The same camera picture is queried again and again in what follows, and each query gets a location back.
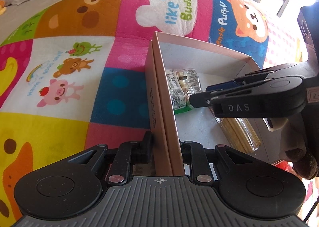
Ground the pink cardboard box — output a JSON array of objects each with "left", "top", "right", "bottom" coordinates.
[{"left": 144, "top": 30, "right": 282, "bottom": 177}]

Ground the green white snack packet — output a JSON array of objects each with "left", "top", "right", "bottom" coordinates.
[{"left": 165, "top": 68, "right": 202, "bottom": 114}]

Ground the biscuit stick pack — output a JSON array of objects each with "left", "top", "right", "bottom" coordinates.
[{"left": 216, "top": 118, "right": 262, "bottom": 154}]

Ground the brown plush toy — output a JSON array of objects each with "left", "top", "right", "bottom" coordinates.
[{"left": 281, "top": 114, "right": 318, "bottom": 180}]

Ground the colourful cartoon play mat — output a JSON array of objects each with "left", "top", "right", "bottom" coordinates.
[{"left": 1, "top": 0, "right": 301, "bottom": 226}]

